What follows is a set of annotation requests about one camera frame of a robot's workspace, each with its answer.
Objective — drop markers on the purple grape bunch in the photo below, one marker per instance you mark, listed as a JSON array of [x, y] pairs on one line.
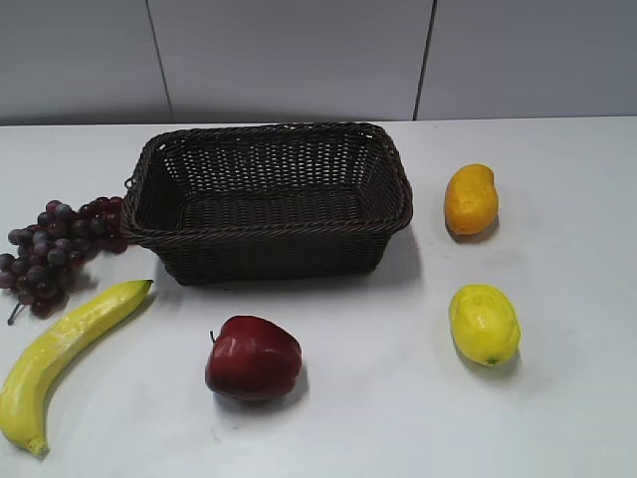
[[51, 252]]

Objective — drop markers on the red apple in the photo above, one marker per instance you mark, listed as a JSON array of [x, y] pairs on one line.
[[253, 359]]

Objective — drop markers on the orange mango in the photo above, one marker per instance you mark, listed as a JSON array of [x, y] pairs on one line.
[[471, 201]]

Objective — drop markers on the dark brown wicker basket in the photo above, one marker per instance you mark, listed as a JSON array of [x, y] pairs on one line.
[[267, 202]]

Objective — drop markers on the yellow lemon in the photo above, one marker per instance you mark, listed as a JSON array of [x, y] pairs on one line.
[[484, 324]]

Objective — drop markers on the yellow banana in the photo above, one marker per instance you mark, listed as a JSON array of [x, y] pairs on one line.
[[28, 383]]

